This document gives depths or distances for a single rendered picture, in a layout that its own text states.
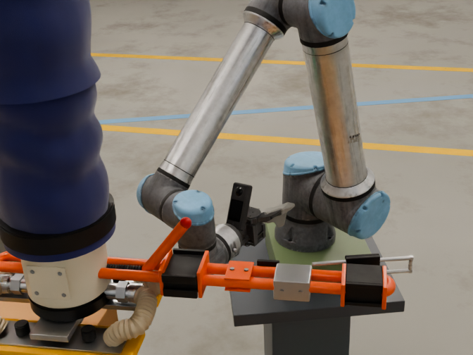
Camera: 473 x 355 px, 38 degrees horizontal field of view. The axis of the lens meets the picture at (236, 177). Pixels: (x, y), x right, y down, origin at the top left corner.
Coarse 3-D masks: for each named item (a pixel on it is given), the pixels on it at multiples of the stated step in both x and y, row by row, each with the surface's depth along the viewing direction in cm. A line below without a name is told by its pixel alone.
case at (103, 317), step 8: (0, 304) 173; (8, 304) 173; (16, 304) 173; (24, 304) 173; (0, 312) 170; (8, 312) 170; (16, 312) 170; (24, 312) 170; (32, 312) 170; (96, 312) 169; (104, 312) 168; (112, 312) 172; (88, 320) 166; (96, 320) 166; (104, 320) 168; (112, 320) 173
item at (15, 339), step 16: (16, 320) 143; (32, 320) 143; (0, 336) 138; (16, 336) 138; (80, 336) 137; (96, 336) 137; (144, 336) 139; (0, 352) 136; (16, 352) 135; (32, 352) 134; (48, 352) 134; (64, 352) 134; (80, 352) 134; (96, 352) 133; (112, 352) 133; (128, 352) 133
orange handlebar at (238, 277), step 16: (0, 256) 144; (16, 272) 141; (112, 272) 137; (128, 272) 137; (144, 272) 136; (208, 272) 138; (224, 272) 137; (240, 272) 134; (256, 272) 136; (272, 272) 135; (320, 272) 134; (336, 272) 134; (240, 288) 134; (256, 288) 133; (272, 288) 132; (320, 288) 130; (336, 288) 130
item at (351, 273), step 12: (348, 264) 133; (360, 264) 133; (348, 276) 130; (360, 276) 130; (372, 276) 129; (384, 276) 129; (348, 288) 129; (360, 288) 128; (372, 288) 127; (384, 288) 126; (348, 300) 130; (360, 300) 130; (372, 300) 129; (384, 300) 127
